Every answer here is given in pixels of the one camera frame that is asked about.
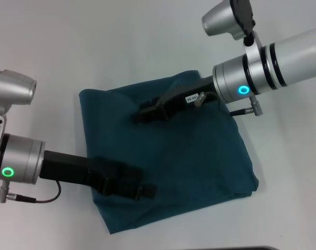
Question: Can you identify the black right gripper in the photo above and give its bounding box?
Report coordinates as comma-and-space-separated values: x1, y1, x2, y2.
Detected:
131, 75, 219, 123

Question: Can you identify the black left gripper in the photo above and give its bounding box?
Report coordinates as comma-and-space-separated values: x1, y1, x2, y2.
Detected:
39, 149, 158, 202

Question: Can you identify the teal t-shirt with cream lettering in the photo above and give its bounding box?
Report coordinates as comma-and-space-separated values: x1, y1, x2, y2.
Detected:
78, 69, 261, 227

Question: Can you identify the dark flat edge object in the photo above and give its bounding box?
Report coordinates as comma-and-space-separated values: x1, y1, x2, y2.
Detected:
223, 246, 276, 250

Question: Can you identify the grey left gripper cable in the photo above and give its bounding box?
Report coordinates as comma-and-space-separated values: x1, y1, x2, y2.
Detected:
0, 181, 63, 204

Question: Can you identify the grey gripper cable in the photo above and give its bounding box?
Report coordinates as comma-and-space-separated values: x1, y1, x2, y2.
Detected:
0, 181, 63, 204
195, 91, 263, 117

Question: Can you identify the grey right gripper cable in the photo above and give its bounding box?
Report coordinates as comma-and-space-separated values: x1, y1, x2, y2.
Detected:
195, 91, 263, 117

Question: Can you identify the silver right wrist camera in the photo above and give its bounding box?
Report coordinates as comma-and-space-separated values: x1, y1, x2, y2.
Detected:
201, 0, 257, 41

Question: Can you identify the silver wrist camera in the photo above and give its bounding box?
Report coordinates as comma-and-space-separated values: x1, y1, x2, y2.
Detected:
0, 69, 38, 114
201, 0, 257, 41

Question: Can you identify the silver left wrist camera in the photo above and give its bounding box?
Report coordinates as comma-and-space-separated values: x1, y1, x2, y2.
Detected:
0, 69, 38, 114

